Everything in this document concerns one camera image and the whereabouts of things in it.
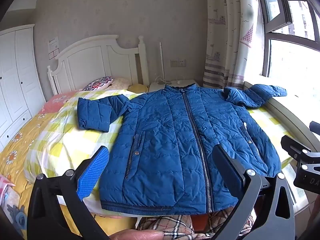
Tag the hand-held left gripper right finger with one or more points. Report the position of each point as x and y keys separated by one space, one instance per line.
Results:
x=225 y=166

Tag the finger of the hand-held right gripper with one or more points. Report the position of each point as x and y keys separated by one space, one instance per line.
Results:
x=315 y=126
x=291 y=147

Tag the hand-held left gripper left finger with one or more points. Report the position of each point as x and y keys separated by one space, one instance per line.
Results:
x=95 y=172

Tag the blue quilted jacket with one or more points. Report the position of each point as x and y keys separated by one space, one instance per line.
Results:
x=162 y=142

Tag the person's left hand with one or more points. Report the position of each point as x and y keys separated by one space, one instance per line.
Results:
x=135 y=236

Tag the white window ledge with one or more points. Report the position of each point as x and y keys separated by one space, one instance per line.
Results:
x=290 y=110

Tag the yellow checkered bed sheet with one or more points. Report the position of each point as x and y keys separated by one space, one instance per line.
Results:
x=72 y=140

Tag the person's plaid clothing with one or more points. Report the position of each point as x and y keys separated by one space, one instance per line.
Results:
x=180 y=225

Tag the pink floral cloth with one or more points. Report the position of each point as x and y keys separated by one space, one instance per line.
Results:
x=56 y=102

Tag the orange floral quilt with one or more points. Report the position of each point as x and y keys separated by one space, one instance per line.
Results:
x=15 y=160

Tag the colourful patterned pillow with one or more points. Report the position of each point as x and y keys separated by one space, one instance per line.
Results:
x=98 y=83

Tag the peach pillow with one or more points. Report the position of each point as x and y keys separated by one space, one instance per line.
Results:
x=120 y=83

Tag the yellow pillow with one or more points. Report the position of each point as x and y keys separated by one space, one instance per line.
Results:
x=138 y=88

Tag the dark framed window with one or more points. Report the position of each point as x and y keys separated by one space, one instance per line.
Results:
x=292 y=30

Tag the white nightstand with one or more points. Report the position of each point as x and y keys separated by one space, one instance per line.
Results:
x=157 y=87

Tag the white bed headboard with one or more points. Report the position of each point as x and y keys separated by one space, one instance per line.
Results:
x=100 y=62

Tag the white wardrobe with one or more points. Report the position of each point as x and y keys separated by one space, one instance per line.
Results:
x=15 y=85

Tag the white desk lamp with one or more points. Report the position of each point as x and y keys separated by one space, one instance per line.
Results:
x=160 y=62

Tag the striped printed curtain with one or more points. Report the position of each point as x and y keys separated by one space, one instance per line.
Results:
x=225 y=35

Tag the beige wall socket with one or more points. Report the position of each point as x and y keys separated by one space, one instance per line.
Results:
x=181 y=63

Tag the beige wall switch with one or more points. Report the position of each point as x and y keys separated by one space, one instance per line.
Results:
x=174 y=63

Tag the paper notice on wall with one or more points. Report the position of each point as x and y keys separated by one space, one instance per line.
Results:
x=53 y=47

